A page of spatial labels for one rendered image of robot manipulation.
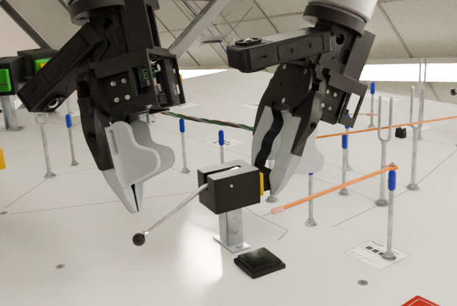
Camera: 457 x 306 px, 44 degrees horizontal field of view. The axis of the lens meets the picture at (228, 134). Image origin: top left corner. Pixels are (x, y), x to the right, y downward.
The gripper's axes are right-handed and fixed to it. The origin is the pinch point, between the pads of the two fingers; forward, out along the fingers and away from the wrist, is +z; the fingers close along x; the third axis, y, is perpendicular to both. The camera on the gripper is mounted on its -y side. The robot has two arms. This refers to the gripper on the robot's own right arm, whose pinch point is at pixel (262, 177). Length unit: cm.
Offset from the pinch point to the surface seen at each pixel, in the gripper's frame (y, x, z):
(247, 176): -3.6, -2.1, 0.0
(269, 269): -1.2, -8.0, 7.8
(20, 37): 103, 755, 16
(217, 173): -6.2, -0.5, 0.7
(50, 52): -10, 72, -3
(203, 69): 256, 514, -23
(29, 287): -20.7, 3.2, 17.4
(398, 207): 19.2, -3.4, -1.2
